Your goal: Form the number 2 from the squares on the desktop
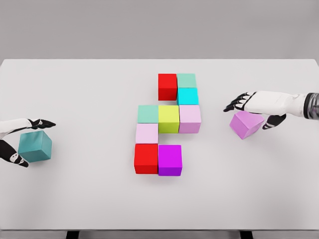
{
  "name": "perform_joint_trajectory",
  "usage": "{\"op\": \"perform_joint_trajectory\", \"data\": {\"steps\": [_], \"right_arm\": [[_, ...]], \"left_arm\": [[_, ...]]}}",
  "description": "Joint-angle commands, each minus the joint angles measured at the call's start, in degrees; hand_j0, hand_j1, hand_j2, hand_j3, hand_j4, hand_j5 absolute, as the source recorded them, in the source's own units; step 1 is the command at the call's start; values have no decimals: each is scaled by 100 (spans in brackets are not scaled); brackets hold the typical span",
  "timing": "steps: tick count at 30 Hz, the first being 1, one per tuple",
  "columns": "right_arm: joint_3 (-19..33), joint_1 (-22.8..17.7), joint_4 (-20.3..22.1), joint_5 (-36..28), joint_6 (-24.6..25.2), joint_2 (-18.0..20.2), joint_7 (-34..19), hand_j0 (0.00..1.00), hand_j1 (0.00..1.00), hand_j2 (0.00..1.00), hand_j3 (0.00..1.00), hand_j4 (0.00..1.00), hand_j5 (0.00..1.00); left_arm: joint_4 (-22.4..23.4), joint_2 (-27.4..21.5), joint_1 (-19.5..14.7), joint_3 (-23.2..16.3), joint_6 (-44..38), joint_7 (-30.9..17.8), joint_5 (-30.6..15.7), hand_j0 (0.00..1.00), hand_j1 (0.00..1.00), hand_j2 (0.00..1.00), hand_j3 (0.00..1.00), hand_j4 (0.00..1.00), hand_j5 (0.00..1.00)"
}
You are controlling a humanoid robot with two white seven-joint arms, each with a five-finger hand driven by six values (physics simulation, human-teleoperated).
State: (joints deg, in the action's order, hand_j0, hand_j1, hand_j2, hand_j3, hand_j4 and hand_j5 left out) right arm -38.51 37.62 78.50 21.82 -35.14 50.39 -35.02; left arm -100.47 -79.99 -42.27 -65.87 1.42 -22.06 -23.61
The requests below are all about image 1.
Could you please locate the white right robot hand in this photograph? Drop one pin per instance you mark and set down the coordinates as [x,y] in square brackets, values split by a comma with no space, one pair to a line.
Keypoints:
[269,103]

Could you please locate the mint green cube block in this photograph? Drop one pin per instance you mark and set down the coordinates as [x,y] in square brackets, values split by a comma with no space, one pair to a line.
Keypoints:
[148,114]
[186,80]

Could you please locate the orchid purple cube block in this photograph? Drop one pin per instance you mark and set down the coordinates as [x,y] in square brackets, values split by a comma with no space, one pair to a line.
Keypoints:
[245,125]

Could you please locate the teal cube block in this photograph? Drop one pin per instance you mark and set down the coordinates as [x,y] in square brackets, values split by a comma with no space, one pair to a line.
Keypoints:
[35,147]

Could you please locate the magenta cube block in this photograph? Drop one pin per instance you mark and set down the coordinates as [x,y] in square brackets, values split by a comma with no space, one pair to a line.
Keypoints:
[170,160]

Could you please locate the red cube block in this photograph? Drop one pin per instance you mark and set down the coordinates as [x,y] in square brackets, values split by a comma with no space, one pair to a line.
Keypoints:
[167,85]
[146,158]

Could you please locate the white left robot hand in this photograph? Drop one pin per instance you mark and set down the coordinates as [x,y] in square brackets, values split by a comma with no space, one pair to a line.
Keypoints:
[17,124]

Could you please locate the yellow-green cube block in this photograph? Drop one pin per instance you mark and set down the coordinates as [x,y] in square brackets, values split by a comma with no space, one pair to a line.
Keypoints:
[169,119]

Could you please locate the light pink cube block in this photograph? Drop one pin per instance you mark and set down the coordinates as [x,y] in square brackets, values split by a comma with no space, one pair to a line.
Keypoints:
[147,133]
[190,119]

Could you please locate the cyan cube block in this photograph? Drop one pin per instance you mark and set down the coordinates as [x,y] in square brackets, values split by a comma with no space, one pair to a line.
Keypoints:
[187,96]

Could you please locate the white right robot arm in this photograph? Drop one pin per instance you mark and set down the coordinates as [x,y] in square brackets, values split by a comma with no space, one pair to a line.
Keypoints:
[304,104]

